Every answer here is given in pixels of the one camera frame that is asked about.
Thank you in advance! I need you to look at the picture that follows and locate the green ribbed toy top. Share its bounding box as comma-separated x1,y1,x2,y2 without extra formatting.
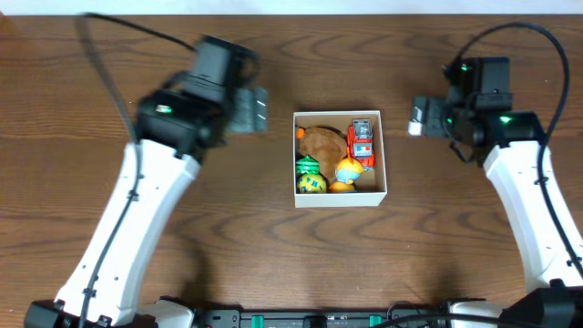
295,156,320,175

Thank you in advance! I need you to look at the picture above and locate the red toy fire truck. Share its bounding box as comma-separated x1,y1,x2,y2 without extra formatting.
347,118,375,171

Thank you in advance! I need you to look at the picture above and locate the brown plush toy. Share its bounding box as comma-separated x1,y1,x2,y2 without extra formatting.
295,127,347,179

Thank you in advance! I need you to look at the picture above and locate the yellow ball with blue letters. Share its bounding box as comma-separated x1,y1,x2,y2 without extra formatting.
296,173,327,194

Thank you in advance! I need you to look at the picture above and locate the blue and orange duck toy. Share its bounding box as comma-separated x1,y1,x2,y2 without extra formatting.
329,157,364,193

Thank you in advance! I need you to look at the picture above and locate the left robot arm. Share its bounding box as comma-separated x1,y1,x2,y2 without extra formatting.
24,36,268,328

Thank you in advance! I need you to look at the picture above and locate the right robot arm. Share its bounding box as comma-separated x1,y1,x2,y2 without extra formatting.
408,57,582,327

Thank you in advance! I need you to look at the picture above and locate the white cardboard box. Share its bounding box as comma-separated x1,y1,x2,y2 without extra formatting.
293,110,388,208

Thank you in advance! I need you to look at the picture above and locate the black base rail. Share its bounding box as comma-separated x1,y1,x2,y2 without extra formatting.
136,295,456,328

